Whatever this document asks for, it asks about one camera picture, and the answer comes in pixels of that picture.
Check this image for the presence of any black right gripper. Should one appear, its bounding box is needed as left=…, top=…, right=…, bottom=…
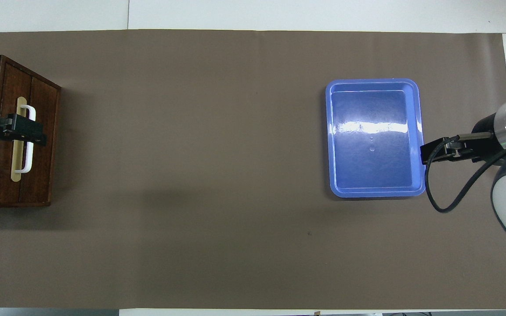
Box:
left=421, top=114, right=502, bottom=165

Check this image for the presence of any white drawer handle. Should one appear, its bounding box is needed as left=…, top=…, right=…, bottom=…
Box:
left=11, top=97, right=36, bottom=182

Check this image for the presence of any wooden drawer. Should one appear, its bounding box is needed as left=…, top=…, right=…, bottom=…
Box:
left=0, top=63, right=57, bottom=204

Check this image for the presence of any blue plastic tray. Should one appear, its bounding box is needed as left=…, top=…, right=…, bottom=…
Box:
left=325, top=79, right=427, bottom=198

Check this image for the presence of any brown table mat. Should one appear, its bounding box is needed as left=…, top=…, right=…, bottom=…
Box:
left=0, top=29, right=506, bottom=310

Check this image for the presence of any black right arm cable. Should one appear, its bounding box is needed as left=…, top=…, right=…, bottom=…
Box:
left=424, top=133, right=506, bottom=214

